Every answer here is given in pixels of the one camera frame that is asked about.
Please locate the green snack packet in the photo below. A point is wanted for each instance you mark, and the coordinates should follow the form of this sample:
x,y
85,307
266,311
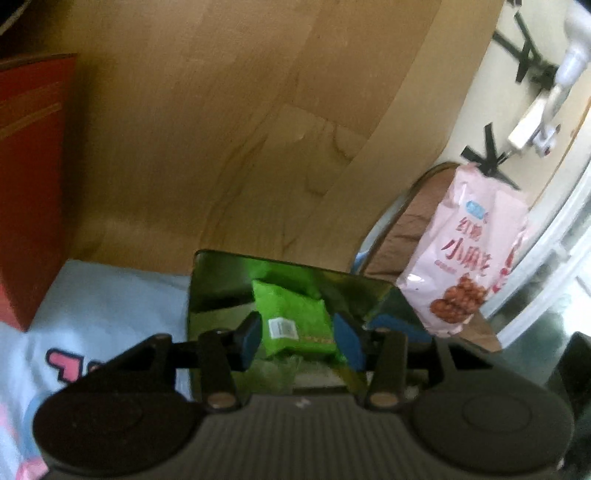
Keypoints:
x,y
294,324

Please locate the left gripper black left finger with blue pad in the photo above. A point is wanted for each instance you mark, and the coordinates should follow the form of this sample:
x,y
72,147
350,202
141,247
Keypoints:
x,y
222,353

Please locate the brown cushioned chair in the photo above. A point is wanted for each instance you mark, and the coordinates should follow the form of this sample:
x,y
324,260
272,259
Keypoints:
x,y
389,248

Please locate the red cardboard box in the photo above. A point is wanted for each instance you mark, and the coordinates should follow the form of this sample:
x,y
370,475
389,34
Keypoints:
x,y
34,91

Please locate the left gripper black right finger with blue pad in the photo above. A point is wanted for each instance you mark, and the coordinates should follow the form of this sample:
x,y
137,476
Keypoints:
x,y
382,352

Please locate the white framed window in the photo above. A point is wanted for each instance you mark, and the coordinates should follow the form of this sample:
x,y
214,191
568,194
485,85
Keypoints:
x,y
556,250

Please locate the green transparent storage bin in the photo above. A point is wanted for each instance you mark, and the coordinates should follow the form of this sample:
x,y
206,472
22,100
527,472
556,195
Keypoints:
x,y
220,296

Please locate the pink twisted dough snack bag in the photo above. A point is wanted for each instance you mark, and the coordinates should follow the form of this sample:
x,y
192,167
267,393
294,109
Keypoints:
x,y
466,252

